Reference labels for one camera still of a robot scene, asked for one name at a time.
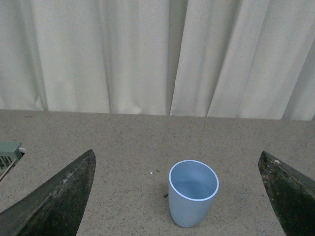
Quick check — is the green slotted rack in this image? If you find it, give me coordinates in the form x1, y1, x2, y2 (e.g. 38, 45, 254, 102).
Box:
0, 141, 22, 174

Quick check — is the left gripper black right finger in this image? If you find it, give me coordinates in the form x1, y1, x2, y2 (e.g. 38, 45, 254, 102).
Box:
258, 151, 315, 236

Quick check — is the wooden chopstick in rack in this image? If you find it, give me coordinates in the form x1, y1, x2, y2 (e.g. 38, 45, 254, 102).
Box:
0, 161, 16, 181

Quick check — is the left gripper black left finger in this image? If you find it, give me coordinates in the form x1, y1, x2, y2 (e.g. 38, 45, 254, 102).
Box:
0, 149, 96, 236

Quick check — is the white pleated curtain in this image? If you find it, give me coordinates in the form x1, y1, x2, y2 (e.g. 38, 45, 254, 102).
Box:
0, 0, 315, 120

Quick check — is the light blue plastic cup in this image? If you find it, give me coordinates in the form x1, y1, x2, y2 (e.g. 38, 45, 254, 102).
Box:
168, 160, 220, 228

